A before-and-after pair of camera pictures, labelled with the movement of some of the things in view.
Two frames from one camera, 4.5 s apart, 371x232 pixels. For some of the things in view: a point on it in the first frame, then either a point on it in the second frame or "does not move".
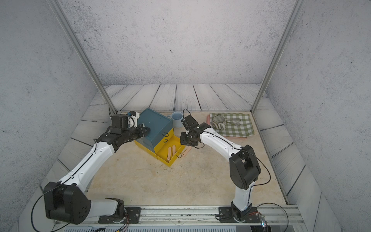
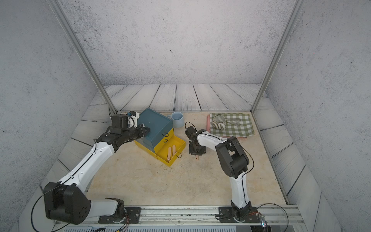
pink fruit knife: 169,156 does not move
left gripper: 141,133 does not move
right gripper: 182,139 to 192,152
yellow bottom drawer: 168,151 does not move
